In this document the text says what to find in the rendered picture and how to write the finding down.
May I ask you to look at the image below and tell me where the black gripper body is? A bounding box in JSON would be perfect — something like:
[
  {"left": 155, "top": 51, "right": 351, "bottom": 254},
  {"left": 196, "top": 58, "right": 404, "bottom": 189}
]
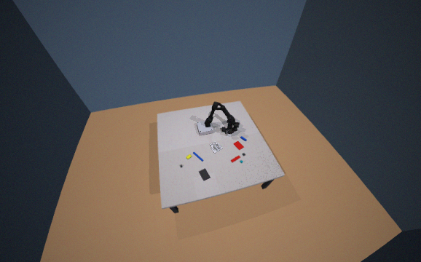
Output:
[{"left": 222, "top": 126, "right": 237, "bottom": 132}]

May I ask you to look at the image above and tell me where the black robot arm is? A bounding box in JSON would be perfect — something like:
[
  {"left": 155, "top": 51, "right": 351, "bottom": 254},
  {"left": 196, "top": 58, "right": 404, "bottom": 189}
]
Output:
[{"left": 205, "top": 101, "right": 240, "bottom": 134}]

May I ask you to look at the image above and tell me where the red square plate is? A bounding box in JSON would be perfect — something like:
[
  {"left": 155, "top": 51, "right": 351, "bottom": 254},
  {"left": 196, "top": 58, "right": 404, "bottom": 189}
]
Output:
[{"left": 234, "top": 141, "right": 244, "bottom": 150}]

